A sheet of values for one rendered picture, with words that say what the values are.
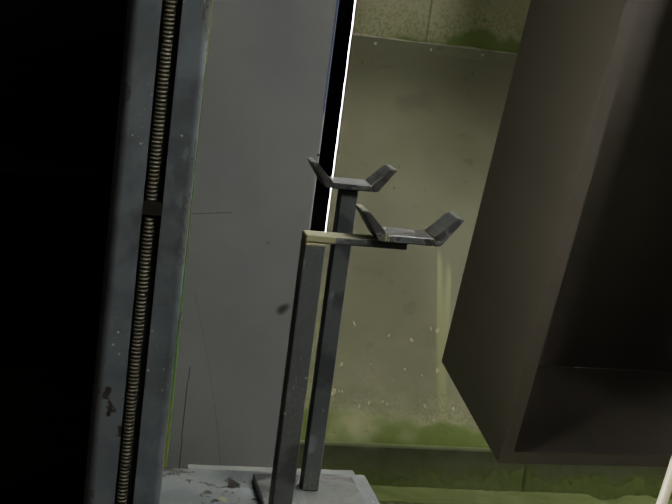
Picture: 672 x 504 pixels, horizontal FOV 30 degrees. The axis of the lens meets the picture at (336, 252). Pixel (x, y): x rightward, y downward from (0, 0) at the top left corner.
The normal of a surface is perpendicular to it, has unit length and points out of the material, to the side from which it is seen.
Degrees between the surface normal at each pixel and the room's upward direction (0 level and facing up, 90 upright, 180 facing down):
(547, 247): 90
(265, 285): 90
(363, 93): 57
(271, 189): 90
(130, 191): 90
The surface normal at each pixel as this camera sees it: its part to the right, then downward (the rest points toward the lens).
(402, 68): 0.24, -0.32
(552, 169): -0.96, -0.07
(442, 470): 0.20, 0.25
